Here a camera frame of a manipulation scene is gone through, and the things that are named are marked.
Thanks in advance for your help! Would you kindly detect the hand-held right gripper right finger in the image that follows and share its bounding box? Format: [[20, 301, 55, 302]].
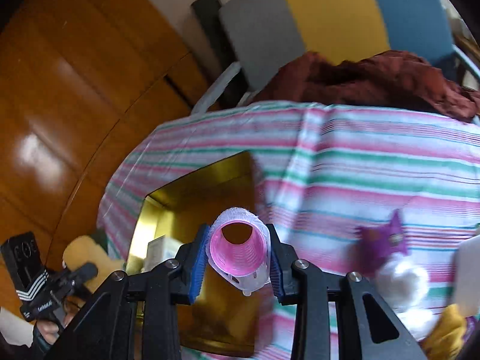
[[264, 223, 428, 360]]

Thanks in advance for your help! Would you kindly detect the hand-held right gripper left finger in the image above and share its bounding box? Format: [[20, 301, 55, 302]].
[[45, 223, 211, 360]]

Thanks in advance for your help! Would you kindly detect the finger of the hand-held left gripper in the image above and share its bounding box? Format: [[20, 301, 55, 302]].
[[62, 262, 99, 290]]

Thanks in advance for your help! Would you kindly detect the yellow sponge with green pad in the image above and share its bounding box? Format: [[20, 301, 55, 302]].
[[62, 234, 126, 297]]

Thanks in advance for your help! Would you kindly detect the pink hair roller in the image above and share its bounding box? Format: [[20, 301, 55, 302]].
[[206, 207, 271, 296]]

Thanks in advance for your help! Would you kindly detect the gold box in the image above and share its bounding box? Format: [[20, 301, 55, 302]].
[[125, 151, 265, 359]]

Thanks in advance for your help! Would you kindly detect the mustard yellow sponge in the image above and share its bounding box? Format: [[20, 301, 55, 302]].
[[422, 304, 469, 360]]

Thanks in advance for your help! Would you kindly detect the person's left hand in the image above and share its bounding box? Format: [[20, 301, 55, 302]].
[[32, 296, 83, 355]]

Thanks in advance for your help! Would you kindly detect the small cream box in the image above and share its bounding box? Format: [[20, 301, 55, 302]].
[[147, 234, 167, 271]]

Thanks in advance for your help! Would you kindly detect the purple snack packet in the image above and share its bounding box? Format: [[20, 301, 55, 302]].
[[355, 210, 409, 278]]

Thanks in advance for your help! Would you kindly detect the white fluffy ball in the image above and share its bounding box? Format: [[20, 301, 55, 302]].
[[375, 259, 430, 340]]

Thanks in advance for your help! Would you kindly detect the striped bedsheet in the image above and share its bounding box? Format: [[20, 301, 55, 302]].
[[97, 101, 480, 360]]

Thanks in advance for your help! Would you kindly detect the white card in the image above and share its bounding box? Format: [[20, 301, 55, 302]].
[[452, 234, 480, 317]]

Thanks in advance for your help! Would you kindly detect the maroon cloth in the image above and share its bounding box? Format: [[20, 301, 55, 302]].
[[255, 50, 480, 122]]

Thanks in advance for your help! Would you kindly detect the grey yellow blue chair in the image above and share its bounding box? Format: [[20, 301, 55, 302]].
[[191, 0, 480, 115]]

